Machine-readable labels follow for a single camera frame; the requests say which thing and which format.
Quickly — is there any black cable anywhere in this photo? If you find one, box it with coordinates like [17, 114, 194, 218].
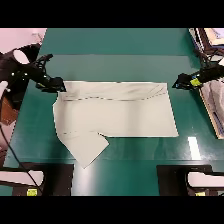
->
[0, 122, 45, 197]

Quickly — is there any white shirt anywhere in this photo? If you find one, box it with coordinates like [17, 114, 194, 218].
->
[52, 80, 180, 170]

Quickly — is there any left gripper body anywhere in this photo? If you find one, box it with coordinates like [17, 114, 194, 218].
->
[35, 76, 67, 94]

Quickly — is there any grey garment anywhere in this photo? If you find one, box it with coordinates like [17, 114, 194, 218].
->
[201, 79, 224, 135]

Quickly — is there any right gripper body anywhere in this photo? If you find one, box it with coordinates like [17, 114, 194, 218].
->
[171, 72, 203, 91]

